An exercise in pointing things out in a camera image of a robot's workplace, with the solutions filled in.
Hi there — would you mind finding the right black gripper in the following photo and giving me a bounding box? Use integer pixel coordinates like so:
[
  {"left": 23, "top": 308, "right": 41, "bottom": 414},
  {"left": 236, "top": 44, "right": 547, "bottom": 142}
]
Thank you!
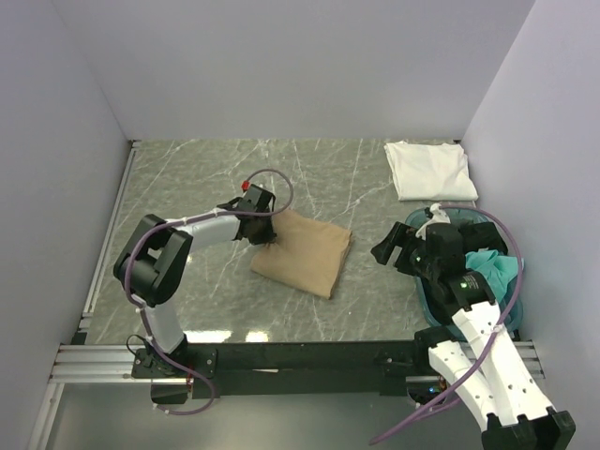
[{"left": 370, "top": 220, "right": 440, "bottom": 279}]

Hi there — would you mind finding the tan t shirt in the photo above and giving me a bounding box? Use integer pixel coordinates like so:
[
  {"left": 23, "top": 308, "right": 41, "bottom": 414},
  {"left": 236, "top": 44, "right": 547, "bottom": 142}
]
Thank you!
[{"left": 250, "top": 209, "right": 353, "bottom": 299}]

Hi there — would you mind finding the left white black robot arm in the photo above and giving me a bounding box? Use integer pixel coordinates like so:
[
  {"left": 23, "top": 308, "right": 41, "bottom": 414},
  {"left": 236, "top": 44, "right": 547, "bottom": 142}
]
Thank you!
[{"left": 113, "top": 182, "right": 276, "bottom": 377}]

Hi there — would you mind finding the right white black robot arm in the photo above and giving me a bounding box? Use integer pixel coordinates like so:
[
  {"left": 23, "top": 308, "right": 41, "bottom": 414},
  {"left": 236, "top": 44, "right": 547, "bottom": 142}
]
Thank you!
[{"left": 371, "top": 219, "right": 576, "bottom": 449}]

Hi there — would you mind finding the black t shirt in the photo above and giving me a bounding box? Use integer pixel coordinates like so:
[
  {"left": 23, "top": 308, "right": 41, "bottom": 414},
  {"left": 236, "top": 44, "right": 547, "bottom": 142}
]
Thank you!
[{"left": 458, "top": 221, "right": 508, "bottom": 254}]

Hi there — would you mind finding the teal t shirt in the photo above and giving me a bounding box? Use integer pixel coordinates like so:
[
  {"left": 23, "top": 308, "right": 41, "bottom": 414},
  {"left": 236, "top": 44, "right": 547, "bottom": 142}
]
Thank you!
[{"left": 466, "top": 249, "right": 518, "bottom": 301}]

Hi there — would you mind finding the folded white t shirt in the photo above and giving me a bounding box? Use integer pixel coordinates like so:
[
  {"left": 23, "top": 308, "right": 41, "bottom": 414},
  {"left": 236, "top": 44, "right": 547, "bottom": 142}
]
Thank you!
[{"left": 384, "top": 141, "right": 478, "bottom": 202}]

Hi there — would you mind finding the teal plastic laundry basket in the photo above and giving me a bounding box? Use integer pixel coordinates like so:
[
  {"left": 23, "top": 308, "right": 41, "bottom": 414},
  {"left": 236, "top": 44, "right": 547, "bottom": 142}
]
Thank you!
[{"left": 415, "top": 208, "right": 523, "bottom": 341}]

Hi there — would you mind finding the black base beam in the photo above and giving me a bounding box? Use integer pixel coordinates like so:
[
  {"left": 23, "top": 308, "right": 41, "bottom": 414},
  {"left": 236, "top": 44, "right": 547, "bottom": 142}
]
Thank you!
[{"left": 149, "top": 341, "right": 451, "bottom": 407}]

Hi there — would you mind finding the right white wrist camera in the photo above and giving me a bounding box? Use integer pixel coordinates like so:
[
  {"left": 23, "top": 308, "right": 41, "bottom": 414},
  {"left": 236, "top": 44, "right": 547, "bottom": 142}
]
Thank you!
[{"left": 415, "top": 203, "right": 451, "bottom": 240}]

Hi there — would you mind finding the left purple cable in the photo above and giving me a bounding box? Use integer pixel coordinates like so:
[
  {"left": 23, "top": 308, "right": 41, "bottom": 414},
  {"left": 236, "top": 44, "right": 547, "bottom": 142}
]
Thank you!
[{"left": 124, "top": 168, "right": 295, "bottom": 416}]

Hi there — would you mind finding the purple cable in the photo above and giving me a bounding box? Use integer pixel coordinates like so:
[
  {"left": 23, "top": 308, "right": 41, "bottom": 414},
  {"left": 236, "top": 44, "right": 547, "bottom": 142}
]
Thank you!
[
  {"left": 124, "top": 168, "right": 295, "bottom": 416},
  {"left": 368, "top": 202, "right": 525, "bottom": 446}
]

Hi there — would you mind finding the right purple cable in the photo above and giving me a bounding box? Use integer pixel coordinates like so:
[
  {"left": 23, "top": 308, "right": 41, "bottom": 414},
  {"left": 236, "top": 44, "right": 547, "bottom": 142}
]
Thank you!
[{"left": 368, "top": 202, "right": 525, "bottom": 446}]

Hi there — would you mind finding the aluminium rail frame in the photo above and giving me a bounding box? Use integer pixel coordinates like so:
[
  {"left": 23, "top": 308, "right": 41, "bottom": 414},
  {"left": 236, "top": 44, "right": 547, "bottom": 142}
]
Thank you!
[{"left": 44, "top": 139, "right": 545, "bottom": 381}]

